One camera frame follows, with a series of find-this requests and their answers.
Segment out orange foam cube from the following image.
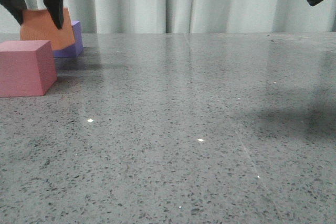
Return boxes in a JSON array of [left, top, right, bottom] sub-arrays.
[[20, 7, 75, 50]]

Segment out purple foam cube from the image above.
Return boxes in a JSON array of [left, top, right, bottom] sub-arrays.
[[53, 20, 83, 58]]

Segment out pale green curtain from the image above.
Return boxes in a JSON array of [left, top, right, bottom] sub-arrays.
[[0, 0, 336, 35]]

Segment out pink foam cube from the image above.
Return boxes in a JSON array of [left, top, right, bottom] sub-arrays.
[[1, 40, 57, 98]]

